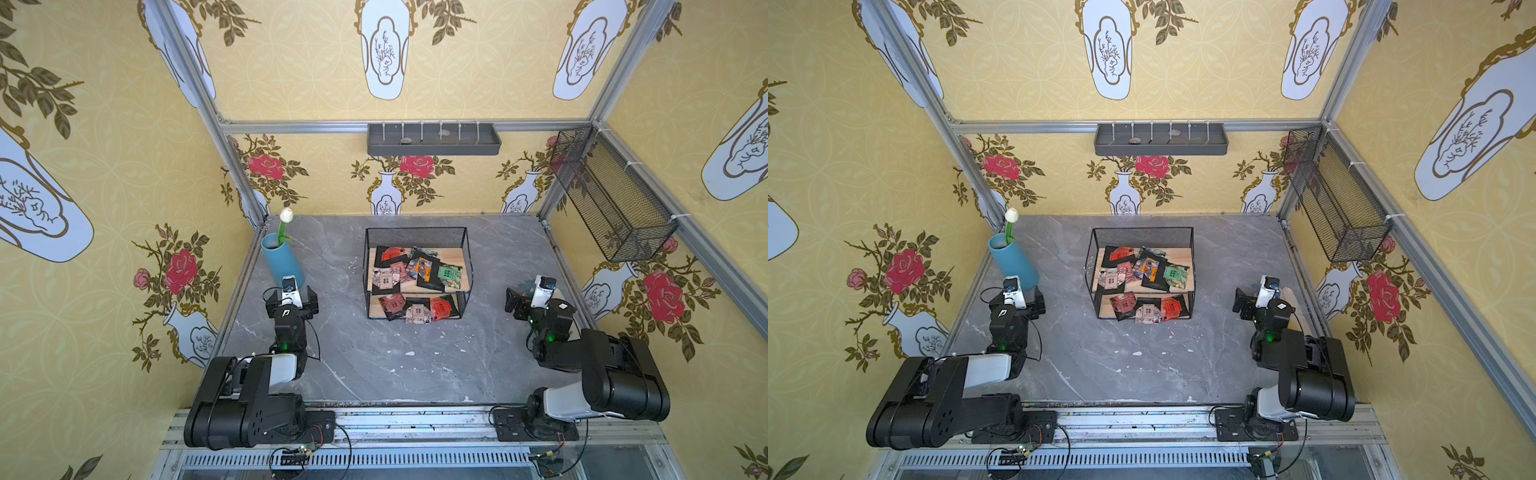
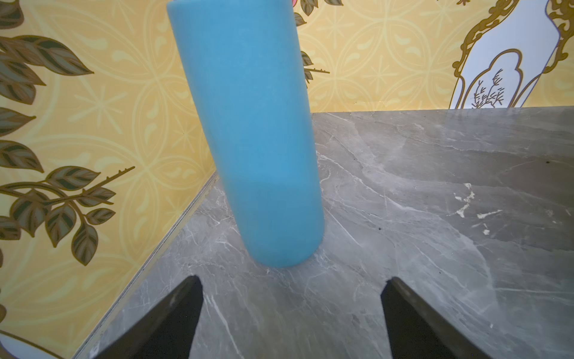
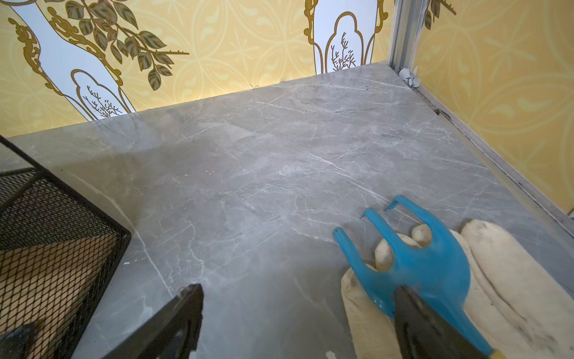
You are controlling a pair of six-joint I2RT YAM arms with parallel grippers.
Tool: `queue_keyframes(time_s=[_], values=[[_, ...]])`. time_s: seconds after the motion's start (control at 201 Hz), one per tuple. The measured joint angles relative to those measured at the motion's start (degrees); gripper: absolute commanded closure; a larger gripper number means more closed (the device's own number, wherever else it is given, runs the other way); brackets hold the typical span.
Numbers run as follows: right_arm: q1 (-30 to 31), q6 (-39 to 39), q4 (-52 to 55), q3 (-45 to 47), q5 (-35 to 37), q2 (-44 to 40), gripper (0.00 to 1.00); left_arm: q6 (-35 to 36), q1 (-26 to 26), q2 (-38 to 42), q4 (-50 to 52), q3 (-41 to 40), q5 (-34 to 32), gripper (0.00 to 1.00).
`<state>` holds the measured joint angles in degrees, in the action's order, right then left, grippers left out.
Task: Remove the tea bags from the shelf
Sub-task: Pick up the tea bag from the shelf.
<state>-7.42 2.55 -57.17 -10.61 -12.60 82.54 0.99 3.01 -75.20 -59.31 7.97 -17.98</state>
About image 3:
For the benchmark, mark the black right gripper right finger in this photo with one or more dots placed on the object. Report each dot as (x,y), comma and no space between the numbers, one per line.
(422,333)

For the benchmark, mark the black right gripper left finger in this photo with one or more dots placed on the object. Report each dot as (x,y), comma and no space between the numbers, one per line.
(173,332)

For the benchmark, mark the blue garden hand rake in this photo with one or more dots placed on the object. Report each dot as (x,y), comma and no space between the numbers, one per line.
(438,273)

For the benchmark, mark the black wire mesh shelf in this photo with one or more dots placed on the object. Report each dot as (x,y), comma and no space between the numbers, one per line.
(59,252)

